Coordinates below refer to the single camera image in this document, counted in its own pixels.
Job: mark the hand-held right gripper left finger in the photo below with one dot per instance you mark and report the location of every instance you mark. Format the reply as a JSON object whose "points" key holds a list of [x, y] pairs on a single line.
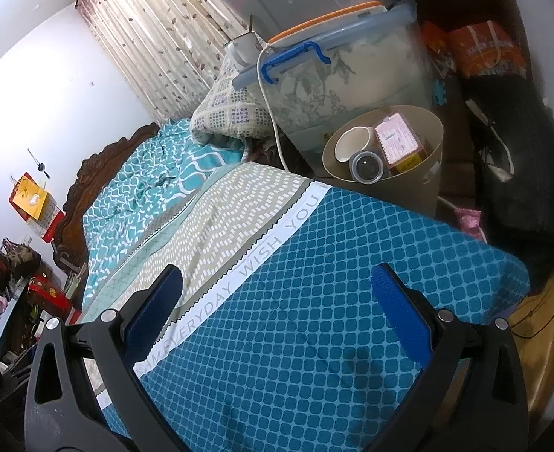
{"points": [[149, 320]]}

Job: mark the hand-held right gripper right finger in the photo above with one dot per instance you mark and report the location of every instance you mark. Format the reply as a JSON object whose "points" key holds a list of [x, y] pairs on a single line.
{"points": [[404, 313]]}

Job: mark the beige trash bin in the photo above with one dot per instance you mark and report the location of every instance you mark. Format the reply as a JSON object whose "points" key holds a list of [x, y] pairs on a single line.
{"points": [[408, 183]]}

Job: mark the red and yellow box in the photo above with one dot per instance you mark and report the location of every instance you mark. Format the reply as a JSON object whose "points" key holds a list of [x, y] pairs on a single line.
{"points": [[397, 139]]}

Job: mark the pink and white paper cup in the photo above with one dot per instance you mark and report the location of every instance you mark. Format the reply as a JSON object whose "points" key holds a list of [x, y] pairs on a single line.
{"points": [[350, 143]]}

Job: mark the teal and beige bed cover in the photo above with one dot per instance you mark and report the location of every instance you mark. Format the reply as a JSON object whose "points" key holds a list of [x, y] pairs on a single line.
{"points": [[305, 315]]}

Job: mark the red gift box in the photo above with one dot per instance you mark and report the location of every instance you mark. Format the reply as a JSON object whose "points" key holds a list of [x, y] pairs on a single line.
{"points": [[51, 292]]}

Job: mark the pink plastic wrapper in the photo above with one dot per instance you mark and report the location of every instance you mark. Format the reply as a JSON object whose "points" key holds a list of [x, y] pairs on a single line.
{"points": [[470, 221]]}

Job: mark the dark wooden side table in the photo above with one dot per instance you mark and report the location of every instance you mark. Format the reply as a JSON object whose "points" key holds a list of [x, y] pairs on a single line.
{"points": [[22, 327]]}

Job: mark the red bag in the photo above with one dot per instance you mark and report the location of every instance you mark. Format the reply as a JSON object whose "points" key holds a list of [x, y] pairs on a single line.
{"points": [[54, 228]]}

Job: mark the teal wave pattern quilt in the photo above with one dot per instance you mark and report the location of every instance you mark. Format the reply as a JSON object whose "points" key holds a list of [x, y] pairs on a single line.
{"points": [[154, 183]]}

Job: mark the brown handbag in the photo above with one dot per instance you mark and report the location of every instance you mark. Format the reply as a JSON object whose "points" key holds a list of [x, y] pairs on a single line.
{"points": [[20, 256]]}

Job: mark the carved wooden headboard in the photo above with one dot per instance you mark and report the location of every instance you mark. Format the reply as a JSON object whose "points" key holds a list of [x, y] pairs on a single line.
{"points": [[84, 183]]}

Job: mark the yellow paper bag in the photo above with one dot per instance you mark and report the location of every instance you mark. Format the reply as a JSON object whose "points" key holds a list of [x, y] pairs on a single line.
{"points": [[29, 197]]}

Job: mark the black bag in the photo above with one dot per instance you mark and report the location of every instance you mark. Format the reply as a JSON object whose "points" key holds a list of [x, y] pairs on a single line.
{"points": [[517, 174]]}

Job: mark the checked folded pillow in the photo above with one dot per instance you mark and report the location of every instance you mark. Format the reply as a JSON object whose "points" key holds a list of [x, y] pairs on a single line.
{"points": [[229, 108]]}

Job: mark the orange bag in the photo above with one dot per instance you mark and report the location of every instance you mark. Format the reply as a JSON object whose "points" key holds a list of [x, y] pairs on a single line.
{"points": [[488, 47]]}

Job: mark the beige leaf print curtain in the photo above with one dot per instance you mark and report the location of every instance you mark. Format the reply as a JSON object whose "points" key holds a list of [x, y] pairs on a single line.
{"points": [[154, 33]]}

